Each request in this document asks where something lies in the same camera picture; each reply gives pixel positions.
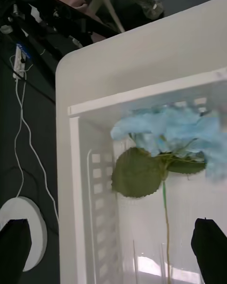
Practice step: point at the pale blue artificial flower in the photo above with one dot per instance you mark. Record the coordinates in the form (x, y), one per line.
(137, 172)

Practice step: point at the black tripod rig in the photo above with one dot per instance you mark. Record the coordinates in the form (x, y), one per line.
(59, 11)

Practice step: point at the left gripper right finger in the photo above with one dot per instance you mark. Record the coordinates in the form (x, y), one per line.
(210, 251)

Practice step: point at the white power strip blue label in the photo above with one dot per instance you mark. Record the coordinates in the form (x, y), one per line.
(20, 61)

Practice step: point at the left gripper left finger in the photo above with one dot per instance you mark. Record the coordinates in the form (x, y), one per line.
(13, 248)

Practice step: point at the white round disc base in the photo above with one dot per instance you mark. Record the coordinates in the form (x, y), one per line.
(35, 217)

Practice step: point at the white slotted plastic box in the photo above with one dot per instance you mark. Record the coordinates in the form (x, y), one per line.
(75, 194)

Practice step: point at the white-legged office chair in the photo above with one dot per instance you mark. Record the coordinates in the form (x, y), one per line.
(108, 4)

